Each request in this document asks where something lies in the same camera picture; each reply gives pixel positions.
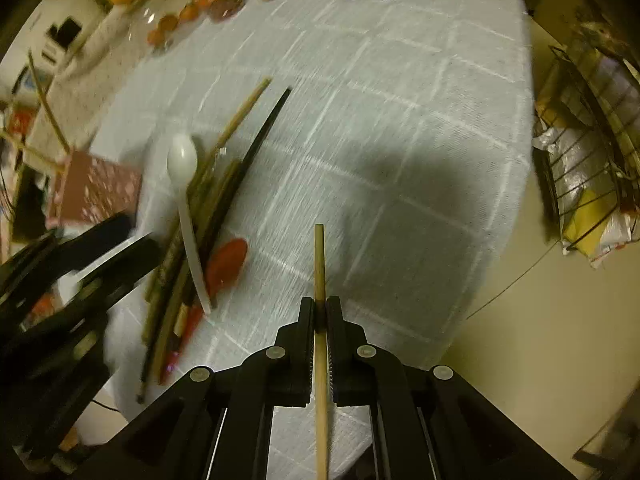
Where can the white plastic spoon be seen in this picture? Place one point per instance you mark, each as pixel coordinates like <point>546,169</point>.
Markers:
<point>181,160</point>

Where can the pink perforated utensil holder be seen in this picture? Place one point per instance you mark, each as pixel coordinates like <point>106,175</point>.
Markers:
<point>95,190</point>

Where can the black chopstick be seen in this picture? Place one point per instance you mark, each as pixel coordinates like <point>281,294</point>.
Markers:
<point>261,135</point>

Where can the grey checked tablecloth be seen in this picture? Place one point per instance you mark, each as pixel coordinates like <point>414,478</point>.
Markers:
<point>375,135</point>

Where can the brown wooden chopstick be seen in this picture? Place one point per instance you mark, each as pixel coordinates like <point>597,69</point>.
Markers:
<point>220,185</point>
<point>165,330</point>

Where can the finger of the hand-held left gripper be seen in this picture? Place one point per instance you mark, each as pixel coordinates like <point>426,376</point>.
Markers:
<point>95,242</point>
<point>122,270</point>

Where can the small oranges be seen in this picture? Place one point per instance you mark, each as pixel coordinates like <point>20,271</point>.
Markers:
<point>145,15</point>

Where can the plain wooden chopstick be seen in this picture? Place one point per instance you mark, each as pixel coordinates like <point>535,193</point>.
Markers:
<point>320,270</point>

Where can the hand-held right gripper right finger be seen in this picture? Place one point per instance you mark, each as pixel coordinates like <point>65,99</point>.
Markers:
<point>334,317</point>

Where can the floral cloth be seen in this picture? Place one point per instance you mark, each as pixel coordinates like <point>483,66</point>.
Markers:
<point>100,45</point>

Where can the red plastic spoon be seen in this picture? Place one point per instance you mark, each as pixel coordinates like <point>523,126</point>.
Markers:
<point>227,265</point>

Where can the yellowish wooden chopstick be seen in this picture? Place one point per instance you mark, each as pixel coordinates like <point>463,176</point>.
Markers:
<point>47,105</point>
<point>30,150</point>

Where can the silver foil bag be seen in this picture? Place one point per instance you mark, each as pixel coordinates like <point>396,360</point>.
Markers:
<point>575,160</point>

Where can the yellow bag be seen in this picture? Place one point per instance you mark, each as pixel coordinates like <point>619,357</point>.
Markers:
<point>590,210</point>

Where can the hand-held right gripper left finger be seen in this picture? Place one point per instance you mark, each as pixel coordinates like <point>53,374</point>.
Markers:
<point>307,320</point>

